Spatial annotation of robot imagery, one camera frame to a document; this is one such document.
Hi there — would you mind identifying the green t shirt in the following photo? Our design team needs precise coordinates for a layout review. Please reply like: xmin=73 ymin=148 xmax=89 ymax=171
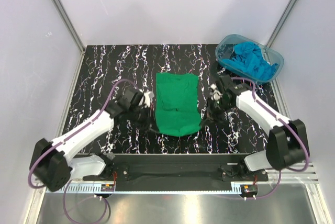
xmin=155 ymin=73 xmax=202 ymax=137

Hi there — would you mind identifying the clear blue plastic bin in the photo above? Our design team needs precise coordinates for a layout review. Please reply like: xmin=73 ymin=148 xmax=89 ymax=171
xmin=215 ymin=34 xmax=284 ymax=84

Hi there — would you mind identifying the aluminium front frame rail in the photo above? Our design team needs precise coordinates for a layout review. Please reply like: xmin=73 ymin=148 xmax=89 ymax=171
xmin=25 ymin=169 xmax=334 ymax=223

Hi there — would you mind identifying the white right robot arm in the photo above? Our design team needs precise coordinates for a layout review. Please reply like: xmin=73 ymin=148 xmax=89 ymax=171
xmin=200 ymin=75 xmax=310 ymax=181

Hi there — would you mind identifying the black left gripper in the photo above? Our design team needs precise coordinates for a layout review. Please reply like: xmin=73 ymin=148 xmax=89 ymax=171
xmin=128 ymin=104 xmax=159 ymax=133

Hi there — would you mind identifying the blue t shirt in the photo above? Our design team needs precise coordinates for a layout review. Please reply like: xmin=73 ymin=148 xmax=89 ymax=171
xmin=222 ymin=41 xmax=277 ymax=81

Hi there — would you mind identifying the right aluminium corner post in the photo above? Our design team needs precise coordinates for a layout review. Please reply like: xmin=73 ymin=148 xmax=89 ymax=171
xmin=266 ymin=0 xmax=299 ymax=48

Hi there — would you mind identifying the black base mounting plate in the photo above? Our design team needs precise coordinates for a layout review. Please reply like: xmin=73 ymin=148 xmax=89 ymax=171
xmin=83 ymin=154 xmax=269 ymax=189

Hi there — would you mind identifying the aluminium corner post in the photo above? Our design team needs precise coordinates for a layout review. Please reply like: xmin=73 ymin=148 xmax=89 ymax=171
xmin=51 ymin=0 xmax=86 ymax=53
xmin=266 ymin=0 xmax=299 ymax=48

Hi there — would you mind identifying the left aluminium corner post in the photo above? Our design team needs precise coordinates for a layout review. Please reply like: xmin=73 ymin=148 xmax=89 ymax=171
xmin=51 ymin=0 xmax=86 ymax=53

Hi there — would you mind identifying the white slotted cable duct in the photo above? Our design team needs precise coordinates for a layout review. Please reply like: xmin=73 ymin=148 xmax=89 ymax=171
xmin=56 ymin=182 xmax=258 ymax=196

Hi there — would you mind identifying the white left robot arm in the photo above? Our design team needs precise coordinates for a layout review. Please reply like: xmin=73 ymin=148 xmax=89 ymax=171
xmin=29 ymin=88 xmax=154 ymax=192

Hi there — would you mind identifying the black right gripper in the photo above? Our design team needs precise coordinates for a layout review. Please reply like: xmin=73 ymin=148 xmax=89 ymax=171
xmin=199 ymin=97 xmax=234 ymax=128

